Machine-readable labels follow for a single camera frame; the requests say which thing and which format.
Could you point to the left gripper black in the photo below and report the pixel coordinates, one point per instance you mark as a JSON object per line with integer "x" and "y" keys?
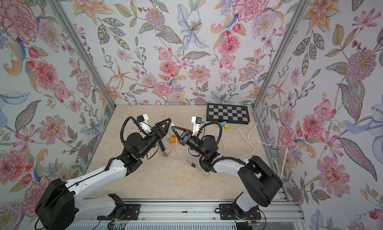
{"x": 159, "y": 133}

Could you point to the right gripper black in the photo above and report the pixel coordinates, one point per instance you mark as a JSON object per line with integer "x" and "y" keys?
{"x": 189, "y": 139}

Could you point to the black electric toothbrush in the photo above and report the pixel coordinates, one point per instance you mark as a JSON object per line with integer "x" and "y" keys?
{"x": 162, "y": 147}

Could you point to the pink charger adapter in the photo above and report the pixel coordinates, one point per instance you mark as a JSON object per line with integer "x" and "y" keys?
{"x": 167, "y": 152}

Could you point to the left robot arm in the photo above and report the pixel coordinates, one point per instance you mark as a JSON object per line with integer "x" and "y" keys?
{"x": 65, "y": 202}

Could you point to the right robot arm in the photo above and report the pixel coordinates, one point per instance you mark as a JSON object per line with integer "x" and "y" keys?
{"x": 260, "y": 181}

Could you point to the orange power strip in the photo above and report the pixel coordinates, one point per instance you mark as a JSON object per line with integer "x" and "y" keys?
{"x": 174, "y": 139}

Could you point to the black white checkerboard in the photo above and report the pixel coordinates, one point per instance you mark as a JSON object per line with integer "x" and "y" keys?
{"x": 235, "y": 114}

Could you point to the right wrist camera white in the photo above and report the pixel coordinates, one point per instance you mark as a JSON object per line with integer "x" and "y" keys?
{"x": 196, "y": 121}

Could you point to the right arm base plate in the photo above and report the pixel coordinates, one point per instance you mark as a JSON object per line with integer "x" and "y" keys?
{"x": 233, "y": 212}

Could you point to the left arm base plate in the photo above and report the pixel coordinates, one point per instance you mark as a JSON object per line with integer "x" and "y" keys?
{"x": 129, "y": 212}

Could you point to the aluminium front rail frame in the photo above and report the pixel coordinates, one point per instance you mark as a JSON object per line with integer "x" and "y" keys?
{"x": 198, "y": 215}

